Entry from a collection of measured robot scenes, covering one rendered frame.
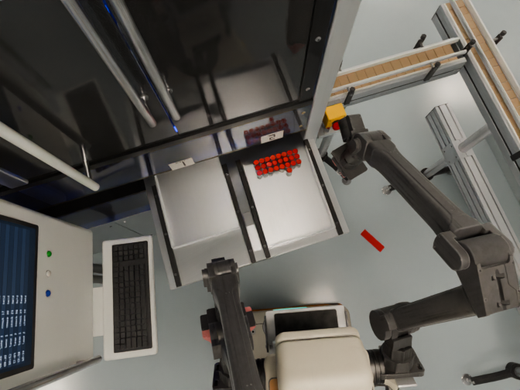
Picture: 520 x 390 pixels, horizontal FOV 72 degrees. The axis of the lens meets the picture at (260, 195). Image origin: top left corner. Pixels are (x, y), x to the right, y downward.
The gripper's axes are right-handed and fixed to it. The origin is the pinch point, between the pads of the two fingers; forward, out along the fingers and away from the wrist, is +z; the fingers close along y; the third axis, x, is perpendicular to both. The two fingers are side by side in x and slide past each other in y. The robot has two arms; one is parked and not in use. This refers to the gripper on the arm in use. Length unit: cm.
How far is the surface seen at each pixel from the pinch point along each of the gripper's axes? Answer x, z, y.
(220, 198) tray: 38.1, 26.2, 16.8
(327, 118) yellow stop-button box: -10.2, 12.7, 20.0
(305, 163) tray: 2.4, 26.5, 11.9
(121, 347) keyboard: 96, 28, -12
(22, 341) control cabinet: 102, -11, 3
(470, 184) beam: -70, 59, -33
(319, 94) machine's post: -4.1, -8.0, 22.7
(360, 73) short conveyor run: -36, 24, 32
